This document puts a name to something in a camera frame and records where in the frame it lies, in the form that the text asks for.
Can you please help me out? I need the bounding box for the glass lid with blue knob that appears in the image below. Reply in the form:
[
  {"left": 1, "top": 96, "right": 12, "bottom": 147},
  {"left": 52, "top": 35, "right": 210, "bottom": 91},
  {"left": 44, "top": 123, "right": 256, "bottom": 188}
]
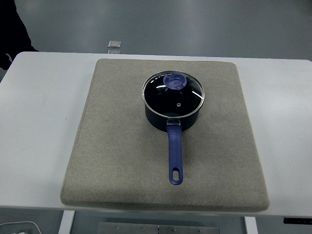
[{"left": 141, "top": 71, "right": 206, "bottom": 117}]

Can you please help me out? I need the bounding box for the beige fabric mat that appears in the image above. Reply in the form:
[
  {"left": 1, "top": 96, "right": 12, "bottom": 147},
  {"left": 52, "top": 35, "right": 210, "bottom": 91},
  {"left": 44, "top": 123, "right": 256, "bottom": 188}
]
[{"left": 60, "top": 58, "right": 270, "bottom": 212}]

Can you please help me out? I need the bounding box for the grey metal plate with screws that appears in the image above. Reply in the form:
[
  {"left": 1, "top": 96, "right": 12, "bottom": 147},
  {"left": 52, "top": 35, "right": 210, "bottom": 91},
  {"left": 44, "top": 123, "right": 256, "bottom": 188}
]
[{"left": 98, "top": 221, "right": 220, "bottom": 234}]

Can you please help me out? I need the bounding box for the white table leg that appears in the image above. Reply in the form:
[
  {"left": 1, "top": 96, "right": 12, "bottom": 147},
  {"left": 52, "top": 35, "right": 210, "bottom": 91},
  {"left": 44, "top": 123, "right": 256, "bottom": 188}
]
[
  {"left": 58, "top": 210, "right": 76, "bottom": 234},
  {"left": 244, "top": 216, "right": 259, "bottom": 234}
]

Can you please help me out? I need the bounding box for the person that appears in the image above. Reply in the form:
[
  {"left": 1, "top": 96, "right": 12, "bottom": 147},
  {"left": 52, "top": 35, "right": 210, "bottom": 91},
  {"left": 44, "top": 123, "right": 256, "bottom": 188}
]
[{"left": 0, "top": 0, "right": 39, "bottom": 71}]

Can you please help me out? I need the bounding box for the black table control panel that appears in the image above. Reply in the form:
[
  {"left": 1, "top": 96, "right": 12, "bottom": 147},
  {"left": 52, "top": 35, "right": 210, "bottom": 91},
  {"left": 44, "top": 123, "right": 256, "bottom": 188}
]
[{"left": 283, "top": 217, "right": 312, "bottom": 224}]

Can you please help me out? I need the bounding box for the dark pot with blue handle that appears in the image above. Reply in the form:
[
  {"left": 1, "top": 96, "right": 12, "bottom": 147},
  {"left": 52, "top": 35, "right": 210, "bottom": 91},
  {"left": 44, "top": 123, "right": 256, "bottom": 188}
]
[{"left": 143, "top": 95, "right": 205, "bottom": 186}]

